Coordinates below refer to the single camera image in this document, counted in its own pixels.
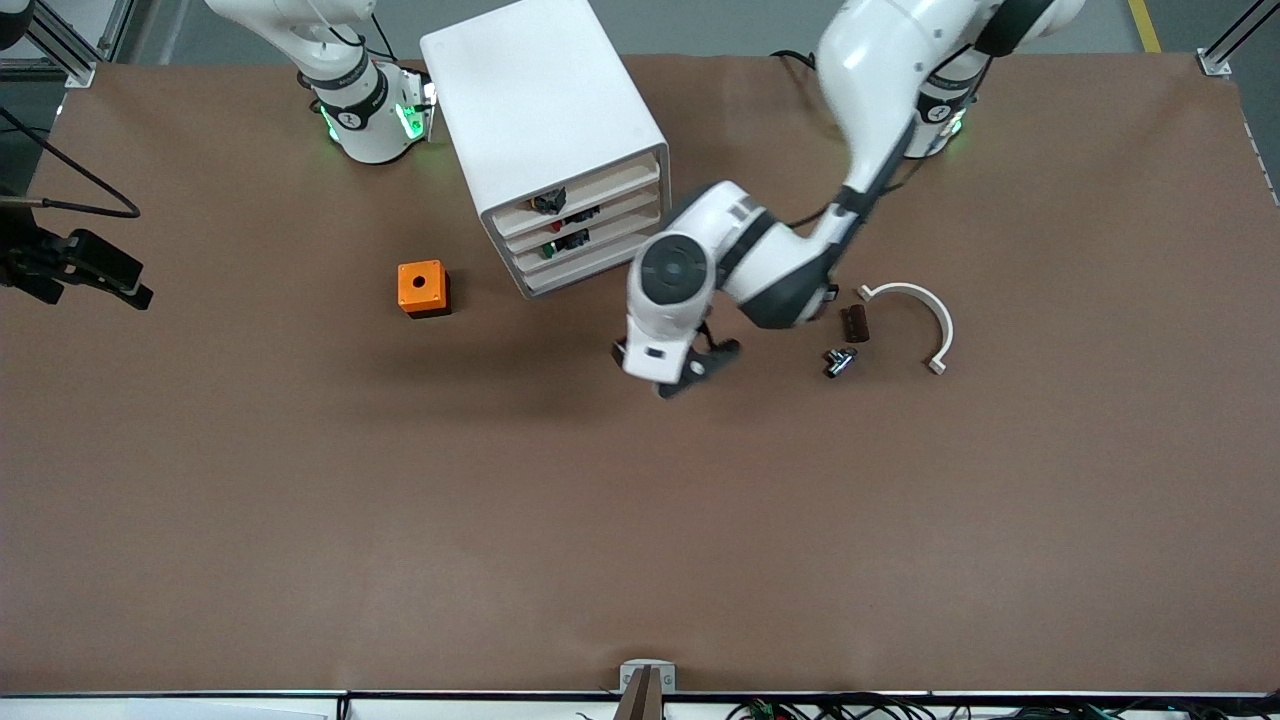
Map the grey mount bracket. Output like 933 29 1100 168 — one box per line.
619 659 677 694

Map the orange button enclosure box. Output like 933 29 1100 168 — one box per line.
398 260 452 319

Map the brown mount bar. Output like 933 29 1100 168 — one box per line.
614 667 665 720

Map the white drawer cabinet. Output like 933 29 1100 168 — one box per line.
419 0 675 301

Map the aluminium frame strut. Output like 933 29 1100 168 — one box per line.
95 0 136 63
1197 0 1280 79
28 0 99 89

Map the black cable bundle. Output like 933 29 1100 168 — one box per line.
725 693 1280 720

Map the white half-ring clamp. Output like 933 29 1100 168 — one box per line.
857 282 955 376

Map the white plastic drawer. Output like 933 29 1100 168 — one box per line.
512 238 646 300
503 200 663 281
486 150 665 239
492 172 667 261

